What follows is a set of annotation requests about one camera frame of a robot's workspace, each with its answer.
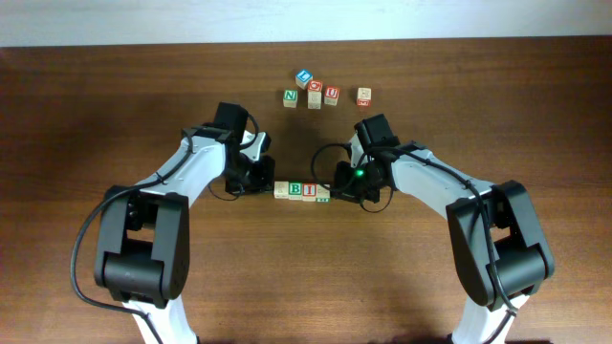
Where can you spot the red-sided plain wooden block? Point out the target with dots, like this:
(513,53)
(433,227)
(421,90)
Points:
(364,97)

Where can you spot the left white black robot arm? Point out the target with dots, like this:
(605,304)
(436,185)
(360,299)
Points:
(143,252)

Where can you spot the blue L wooden block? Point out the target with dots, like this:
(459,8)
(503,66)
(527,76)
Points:
(302,78)

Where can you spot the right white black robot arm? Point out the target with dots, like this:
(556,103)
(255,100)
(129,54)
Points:
(500,251)

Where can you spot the green-sided plain wooden block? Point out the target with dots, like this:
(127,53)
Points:
(323,195)

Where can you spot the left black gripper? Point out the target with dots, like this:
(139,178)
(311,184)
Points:
(263,182)

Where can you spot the red U wooden block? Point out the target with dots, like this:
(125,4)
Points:
(331,96)

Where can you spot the red C wooden block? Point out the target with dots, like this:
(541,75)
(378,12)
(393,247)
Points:
(314,92)

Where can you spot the yellow-sided plain wooden block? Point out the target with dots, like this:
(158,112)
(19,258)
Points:
(281,190)

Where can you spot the green N wooden block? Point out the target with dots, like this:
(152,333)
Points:
(290,98)

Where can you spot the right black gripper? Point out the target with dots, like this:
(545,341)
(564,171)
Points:
(342,188)

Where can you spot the green B wooden block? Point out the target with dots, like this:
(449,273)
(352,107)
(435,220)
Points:
(295,191)

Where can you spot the red I wooden block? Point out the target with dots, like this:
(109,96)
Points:
(309,192)

